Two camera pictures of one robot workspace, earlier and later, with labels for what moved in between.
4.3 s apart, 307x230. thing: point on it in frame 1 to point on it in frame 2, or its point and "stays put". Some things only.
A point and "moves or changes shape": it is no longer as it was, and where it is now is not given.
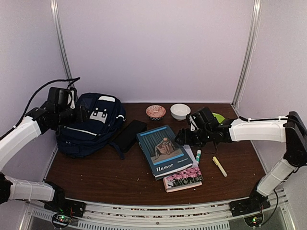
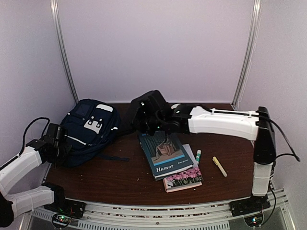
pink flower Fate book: x=187 y=178 stays put
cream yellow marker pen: x=221 y=169 stays put
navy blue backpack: x=102 y=120 moves or changes shape
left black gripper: x=79 y=118 to x=67 y=146
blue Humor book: x=163 y=152 stays put
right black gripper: x=184 y=138 to x=151 y=131
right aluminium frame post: x=256 y=16 stays put
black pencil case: x=127 y=137 to x=144 y=108
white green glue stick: x=198 y=156 stays put
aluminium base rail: x=213 y=215 stays put
